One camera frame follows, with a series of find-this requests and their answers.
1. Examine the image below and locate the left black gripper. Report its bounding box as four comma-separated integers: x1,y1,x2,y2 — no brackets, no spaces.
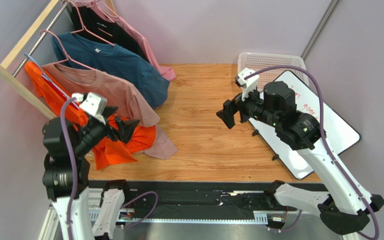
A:
72,104,140,156

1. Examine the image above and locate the orange t-shirt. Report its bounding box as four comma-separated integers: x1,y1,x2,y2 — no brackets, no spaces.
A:
24,61,160,170

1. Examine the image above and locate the light blue wire hanger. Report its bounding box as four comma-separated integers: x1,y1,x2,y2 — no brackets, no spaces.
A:
24,53,71,100

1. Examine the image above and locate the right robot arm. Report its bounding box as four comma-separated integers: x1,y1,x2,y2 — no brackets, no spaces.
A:
216,81,384,235

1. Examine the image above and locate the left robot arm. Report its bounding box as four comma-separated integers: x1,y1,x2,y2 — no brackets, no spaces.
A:
42,106,140,240

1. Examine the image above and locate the mauve pixel-print t-shirt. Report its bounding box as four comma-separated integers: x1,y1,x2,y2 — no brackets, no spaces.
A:
43,63,178,160

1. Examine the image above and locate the pink t-shirt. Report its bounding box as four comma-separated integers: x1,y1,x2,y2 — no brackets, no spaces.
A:
74,0,177,81

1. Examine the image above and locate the pink hanger on blue shirt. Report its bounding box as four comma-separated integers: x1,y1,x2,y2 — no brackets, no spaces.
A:
39,29,95,70

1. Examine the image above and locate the blue t-shirt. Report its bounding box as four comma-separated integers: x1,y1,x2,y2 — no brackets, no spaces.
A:
51,32,170,108

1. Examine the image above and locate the pink hanger on black shirt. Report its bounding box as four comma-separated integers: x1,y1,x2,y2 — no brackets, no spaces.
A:
62,0,115,46

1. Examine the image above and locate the black t-shirt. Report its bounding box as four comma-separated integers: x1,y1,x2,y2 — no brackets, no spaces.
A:
82,6,148,61

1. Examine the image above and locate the white plastic basket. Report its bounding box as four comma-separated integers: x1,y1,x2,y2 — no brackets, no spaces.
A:
237,52,312,98

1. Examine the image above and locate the metal rack rod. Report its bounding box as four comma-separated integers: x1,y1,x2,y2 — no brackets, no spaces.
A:
3,0,68,77

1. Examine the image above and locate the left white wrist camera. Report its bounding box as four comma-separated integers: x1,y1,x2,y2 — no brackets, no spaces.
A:
71,92,108,125

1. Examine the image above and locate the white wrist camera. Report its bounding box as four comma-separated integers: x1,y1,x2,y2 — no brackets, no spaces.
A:
71,92,108,125
234,67,260,101

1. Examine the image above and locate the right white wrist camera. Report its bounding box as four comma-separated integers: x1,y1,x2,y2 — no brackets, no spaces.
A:
234,67,260,101

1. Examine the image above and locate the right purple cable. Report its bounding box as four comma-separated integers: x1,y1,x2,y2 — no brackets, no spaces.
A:
243,65,381,240

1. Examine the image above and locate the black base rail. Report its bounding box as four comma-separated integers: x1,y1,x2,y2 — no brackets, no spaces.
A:
88,180,332,221

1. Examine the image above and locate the aluminium mounting frame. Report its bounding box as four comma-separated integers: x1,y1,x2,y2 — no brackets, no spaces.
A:
38,186,360,240

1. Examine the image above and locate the wooden clothes rack frame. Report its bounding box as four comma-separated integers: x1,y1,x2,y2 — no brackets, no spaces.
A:
0,0,116,121

